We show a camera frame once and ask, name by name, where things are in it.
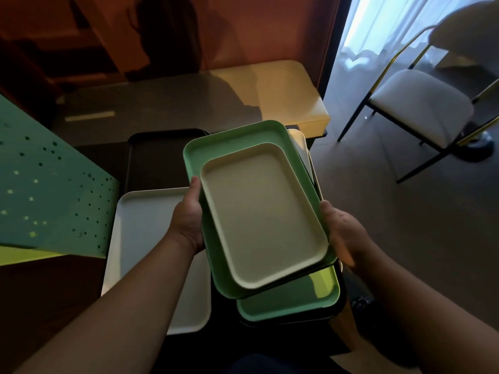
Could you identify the person's left forearm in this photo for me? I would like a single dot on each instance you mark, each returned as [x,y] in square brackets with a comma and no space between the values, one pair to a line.
[117,315]

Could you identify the person's dark trousers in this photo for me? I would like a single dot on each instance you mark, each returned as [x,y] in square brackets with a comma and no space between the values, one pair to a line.
[280,366]

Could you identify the white cushioned metal chair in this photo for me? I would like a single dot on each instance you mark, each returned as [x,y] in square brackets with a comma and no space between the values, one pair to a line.
[421,105]

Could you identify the person's right hand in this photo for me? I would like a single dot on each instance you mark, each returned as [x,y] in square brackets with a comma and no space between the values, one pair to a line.
[347,237]

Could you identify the small pale cream tray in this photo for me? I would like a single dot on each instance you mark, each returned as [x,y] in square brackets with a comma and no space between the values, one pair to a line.
[261,214]

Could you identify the green perforated metal shelf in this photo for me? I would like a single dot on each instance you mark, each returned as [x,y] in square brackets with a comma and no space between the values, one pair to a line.
[50,183]

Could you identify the person's dark sneaker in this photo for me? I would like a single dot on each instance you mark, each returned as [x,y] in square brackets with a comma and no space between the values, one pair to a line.
[362,307]

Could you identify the white tray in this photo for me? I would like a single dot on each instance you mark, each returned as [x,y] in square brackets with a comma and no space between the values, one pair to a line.
[144,218]

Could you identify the black round stand base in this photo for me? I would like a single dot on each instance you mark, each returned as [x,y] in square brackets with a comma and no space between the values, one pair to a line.
[477,149]

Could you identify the person's left hand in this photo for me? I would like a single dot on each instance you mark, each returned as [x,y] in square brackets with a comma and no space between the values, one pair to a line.
[187,222]

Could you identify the dark brown tray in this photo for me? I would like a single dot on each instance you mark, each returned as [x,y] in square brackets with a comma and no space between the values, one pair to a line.
[160,159]

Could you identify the person's right forearm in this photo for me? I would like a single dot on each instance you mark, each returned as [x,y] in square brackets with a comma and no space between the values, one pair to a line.
[429,319]

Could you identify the green tray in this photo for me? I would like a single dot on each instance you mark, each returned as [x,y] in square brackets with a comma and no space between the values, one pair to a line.
[234,136]
[296,299]

